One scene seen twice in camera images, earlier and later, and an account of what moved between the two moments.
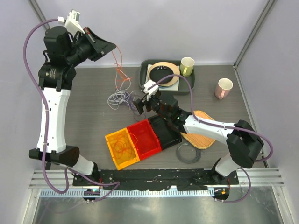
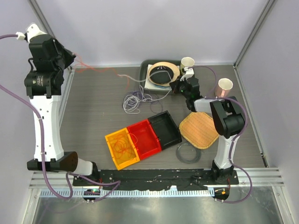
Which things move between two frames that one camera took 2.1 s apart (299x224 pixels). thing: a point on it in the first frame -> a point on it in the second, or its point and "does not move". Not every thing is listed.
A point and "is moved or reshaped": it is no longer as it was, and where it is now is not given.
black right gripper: (139, 104) -> (175, 85)
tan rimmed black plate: (160, 70) does not move
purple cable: (126, 97) is moved or reshaped
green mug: (186, 66) does not move
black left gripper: (99, 47) -> (69, 58)
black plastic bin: (167, 136) does not move
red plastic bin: (144, 138) does not move
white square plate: (174, 87) does not move
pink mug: (223, 88) does not move
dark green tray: (184, 87) does not move
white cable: (120, 95) -> (131, 103)
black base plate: (192, 179) does not move
